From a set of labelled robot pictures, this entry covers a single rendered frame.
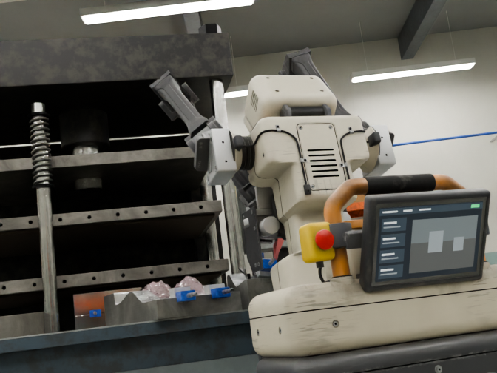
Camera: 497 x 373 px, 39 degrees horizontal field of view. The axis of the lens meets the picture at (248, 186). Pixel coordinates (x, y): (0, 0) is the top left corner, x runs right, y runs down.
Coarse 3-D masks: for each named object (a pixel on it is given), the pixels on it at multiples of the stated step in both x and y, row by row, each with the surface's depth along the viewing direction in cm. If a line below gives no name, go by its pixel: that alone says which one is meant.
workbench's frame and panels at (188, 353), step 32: (192, 320) 195; (224, 320) 197; (0, 352) 185; (32, 352) 191; (64, 352) 192; (96, 352) 194; (128, 352) 195; (160, 352) 197; (192, 352) 198; (224, 352) 200; (256, 352) 202
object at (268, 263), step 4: (264, 260) 207; (268, 260) 207; (272, 260) 202; (276, 260) 208; (264, 264) 206; (268, 264) 206; (272, 264) 207; (264, 268) 206; (268, 268) 206; (260, 272) 210; (264, 272) 210; (268, 272) 210; (260, 276) 210; (264, 276) 210; (268, 276) 210
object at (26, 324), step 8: (40, 312) 208; (0, 320) 205; (8, 320) 206; (16, 320) 206; (24, 320) 206; (32, 320) 207; (40, 320) 207; (48, 320) 220; (0, 328) 205; (8, 328) 205; (16, 328) 205; (24, 328) 206; (32, 328) 206; (40, 328) 207; (48, 328) 218; (0, 336) 204; (8, 336) 205; (16, 336) 205
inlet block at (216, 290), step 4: (212, 284) 200; (216, 284) 201; (220, 284) 202; (224, 284) 202; (204, 288) 203; (208, 288) 200; (212, 288) 200; (216, 288) 196; (220, 288) 197; (224, 288) 197; (228, 288) 198; (232, 288) 192; (208, 292) 200; (212, 292) 198; (216, 292) 196; (220, 292) 197; (224, 292) 195; (228, 292) 194; (212, 296) 199; (216, 296) 196; (220, 296) 196; (224, 296) 197; (228, 296) 197
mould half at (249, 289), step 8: (256, 272) 240; (232, 280) 233; (240, 280) 233; (248, 280) 208; (256, 280) 208; (240, 288) 219; (248, 288) 207; (256, 288) 208; (264, 288) 208; (272, 288) 209; (240, 296) 220; (248, 296) 207; (248, 304) 208
